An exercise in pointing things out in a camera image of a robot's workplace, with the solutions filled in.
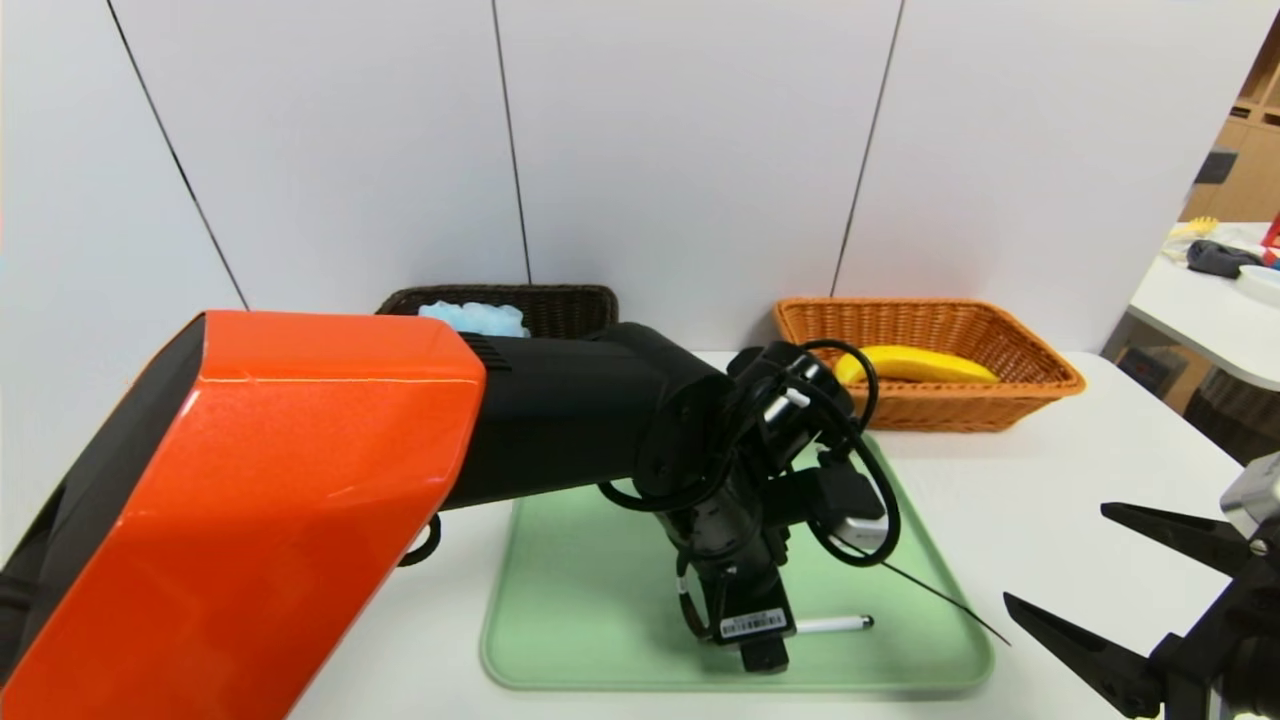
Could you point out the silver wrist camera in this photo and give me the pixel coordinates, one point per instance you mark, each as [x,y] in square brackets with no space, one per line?
[860,530]
[1255,495]

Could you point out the yellow banana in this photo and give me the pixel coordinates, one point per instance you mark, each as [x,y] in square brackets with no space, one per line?
[930,365]

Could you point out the orange wicker basket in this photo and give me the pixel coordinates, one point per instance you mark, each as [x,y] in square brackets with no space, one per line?
[960,405]

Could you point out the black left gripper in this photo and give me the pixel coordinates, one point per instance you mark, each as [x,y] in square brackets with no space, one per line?
[752,624]

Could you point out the red person sleeve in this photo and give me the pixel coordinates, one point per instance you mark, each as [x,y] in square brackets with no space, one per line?
[1273,240]

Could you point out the white pen with clip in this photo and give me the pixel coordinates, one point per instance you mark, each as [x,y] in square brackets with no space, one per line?
[835,625]

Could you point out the light blue bath loofah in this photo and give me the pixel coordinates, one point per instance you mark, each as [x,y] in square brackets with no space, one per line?
[475,318]

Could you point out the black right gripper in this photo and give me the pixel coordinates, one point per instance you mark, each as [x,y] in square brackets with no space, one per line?
[1196,655]

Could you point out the dark grey hanging sign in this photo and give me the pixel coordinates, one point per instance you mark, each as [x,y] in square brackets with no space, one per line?
[1212,168]

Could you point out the white bowl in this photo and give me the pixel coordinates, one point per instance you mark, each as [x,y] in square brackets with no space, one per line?
[1262,285]

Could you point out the light green plastic tray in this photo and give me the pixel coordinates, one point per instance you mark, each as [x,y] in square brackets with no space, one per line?
[600,620]

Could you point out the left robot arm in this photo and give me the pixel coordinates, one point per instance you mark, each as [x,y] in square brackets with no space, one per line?
[250,500]

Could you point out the brown cardboard box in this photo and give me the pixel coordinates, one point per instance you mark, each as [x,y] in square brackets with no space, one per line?
[1150,372]

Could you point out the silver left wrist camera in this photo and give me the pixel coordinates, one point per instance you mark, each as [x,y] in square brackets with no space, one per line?
[860,530]

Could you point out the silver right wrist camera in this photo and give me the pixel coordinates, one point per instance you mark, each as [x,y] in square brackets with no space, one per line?
[1255,495]

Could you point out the dark brown wicker basket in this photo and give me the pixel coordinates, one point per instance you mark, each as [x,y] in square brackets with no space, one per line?
[570,310]

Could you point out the wooden shelf unit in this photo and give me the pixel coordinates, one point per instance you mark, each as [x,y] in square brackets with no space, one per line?
[1255,160]

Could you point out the dark grey cloth bundle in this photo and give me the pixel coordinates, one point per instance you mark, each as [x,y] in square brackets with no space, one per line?
[1222,258]

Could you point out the yellow toy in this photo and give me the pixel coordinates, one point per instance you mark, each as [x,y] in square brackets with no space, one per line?
[1192,232]

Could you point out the white side table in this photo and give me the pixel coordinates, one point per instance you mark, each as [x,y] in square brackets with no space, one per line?
[1210,320]

